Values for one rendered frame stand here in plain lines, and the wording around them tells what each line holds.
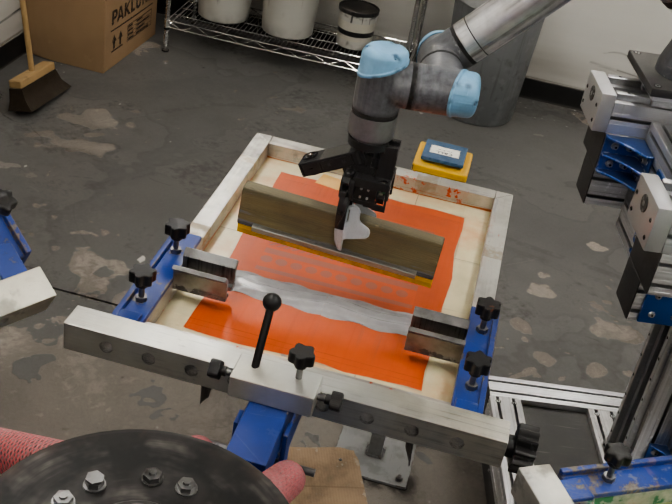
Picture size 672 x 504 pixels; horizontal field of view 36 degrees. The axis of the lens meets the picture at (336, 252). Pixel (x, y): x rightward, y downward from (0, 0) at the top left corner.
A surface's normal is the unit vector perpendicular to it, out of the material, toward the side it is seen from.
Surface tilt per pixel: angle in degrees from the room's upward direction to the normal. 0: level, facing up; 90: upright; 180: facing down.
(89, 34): 90
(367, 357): 0
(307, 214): 90
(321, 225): 90
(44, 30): 91
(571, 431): 0
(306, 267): 0
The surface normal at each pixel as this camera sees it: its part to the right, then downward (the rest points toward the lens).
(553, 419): 0.15, -0.83
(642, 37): -0.22, 0.50
